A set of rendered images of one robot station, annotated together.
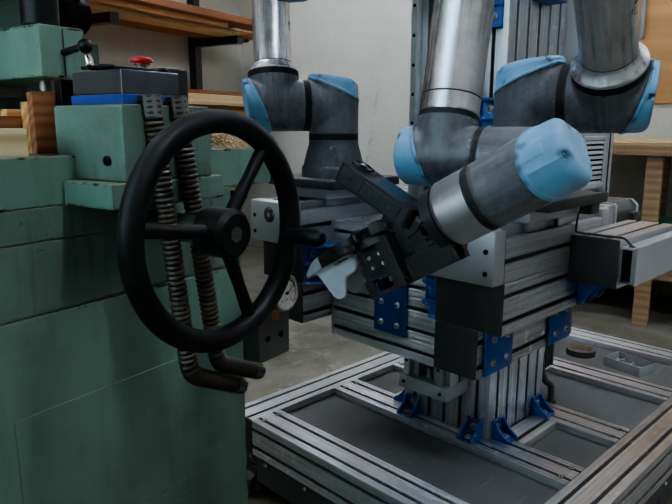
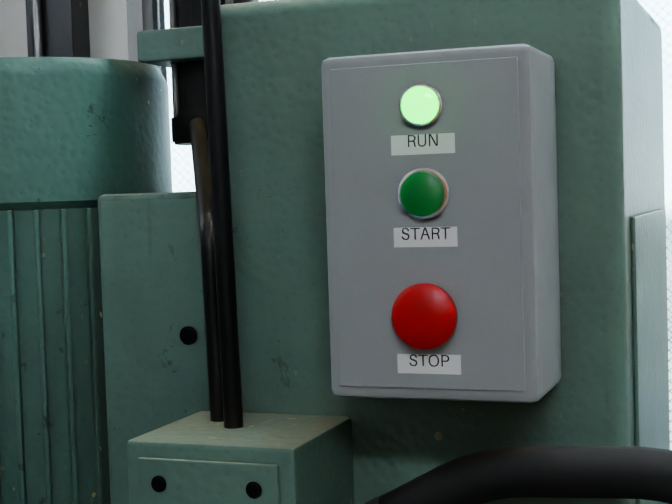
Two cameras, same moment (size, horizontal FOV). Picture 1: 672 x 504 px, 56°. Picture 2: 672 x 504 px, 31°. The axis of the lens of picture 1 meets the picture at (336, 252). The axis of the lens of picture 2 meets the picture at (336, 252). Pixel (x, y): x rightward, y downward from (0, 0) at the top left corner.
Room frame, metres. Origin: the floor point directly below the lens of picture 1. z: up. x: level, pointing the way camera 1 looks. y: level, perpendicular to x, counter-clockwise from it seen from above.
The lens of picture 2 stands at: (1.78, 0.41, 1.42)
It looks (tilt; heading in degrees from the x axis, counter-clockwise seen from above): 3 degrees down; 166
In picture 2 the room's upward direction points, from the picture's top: 2 degrees counter-clockwise
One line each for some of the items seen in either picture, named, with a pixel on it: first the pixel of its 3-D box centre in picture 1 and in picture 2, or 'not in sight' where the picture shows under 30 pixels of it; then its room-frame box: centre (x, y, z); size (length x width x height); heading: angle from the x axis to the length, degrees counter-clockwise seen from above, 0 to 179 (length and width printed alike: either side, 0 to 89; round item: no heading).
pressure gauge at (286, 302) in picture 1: (279, 297); not in sight; (1.03, 0.10, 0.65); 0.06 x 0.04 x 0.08; 146
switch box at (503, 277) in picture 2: not in sight; (443, 224); (1.23, 0.60, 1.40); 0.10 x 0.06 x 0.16; 56
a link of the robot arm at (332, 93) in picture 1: (330, 103); not in sight; (1.50, 0.01, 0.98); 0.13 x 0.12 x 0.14; 101
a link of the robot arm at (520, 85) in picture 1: (531, 97); not in sight; (1.15, -0.35, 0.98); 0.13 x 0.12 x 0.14; 59
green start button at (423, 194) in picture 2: not in sight; (422, 194); (1.26, 0.58, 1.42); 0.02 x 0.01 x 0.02; 56
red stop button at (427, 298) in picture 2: not in sight; (424, 316); (1.26, 0.58, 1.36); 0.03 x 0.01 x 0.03; 56
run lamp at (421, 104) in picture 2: not in sight; (419, 105); (1.26, 0.58, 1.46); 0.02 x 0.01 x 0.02; 56
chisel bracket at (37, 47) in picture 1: (37, 61); not in sight; (0.95, 0.43, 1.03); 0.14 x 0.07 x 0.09; 56
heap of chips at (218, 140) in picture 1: (215, 135); not in sight; (1.09, 0.21, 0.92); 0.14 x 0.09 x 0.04; 56
